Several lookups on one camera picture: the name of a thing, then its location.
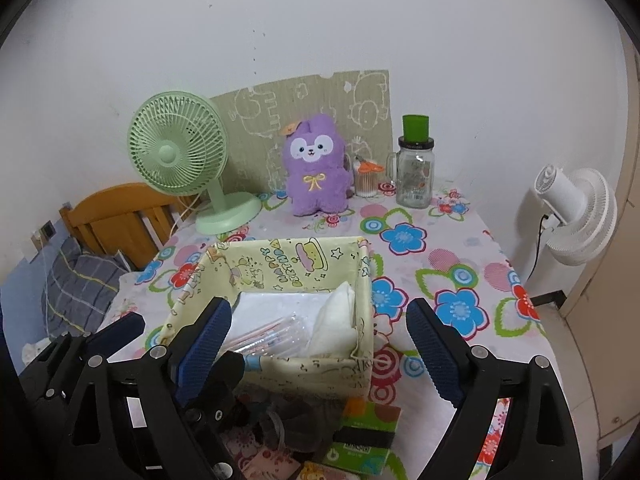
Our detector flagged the pink wet wipes pack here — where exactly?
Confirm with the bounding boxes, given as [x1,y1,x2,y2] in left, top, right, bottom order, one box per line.
[242,448,302,480]

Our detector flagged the clear plastic packet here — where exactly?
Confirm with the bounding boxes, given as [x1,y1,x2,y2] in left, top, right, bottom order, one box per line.
[220,314,310,358]

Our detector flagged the green orange tissue pack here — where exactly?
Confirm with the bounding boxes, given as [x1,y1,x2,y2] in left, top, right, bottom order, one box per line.
[322,398,401,476]

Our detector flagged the white cloth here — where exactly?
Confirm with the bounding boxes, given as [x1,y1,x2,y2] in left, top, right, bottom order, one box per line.
[306,282,357,359]

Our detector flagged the grey plaid pillow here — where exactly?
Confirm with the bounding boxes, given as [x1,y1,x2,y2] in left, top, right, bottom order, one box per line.
[41,237,131,339]

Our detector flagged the yellow cartoon packet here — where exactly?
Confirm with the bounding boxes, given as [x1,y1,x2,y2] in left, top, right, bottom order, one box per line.
[296,462,360,480]

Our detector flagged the yellow cartoon fabric box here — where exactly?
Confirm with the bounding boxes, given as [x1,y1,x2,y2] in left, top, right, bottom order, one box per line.
[160,236,373,398]

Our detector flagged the floral tablecloth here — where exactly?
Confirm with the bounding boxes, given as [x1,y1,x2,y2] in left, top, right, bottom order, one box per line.
[105,183,551,479]

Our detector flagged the white standing fan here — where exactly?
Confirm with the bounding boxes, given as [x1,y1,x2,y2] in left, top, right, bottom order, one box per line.
[533,165,617,266]

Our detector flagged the green desk fan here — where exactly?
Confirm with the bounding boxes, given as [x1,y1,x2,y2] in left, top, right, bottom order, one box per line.
[127,91,262,235]

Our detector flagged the purple plush toy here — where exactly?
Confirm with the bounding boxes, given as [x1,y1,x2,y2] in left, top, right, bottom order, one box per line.
[282,114,354,217]

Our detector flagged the glass jar green lid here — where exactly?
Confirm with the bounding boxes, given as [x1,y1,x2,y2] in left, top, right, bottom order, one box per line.
[387,115,435,209]

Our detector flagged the toothpick holder with carrot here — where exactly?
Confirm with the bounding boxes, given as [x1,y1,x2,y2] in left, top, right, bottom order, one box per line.
[352,155,385,197]

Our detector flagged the beige cartoon board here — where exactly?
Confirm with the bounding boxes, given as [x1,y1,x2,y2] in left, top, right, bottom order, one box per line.
[208,69,394,196]

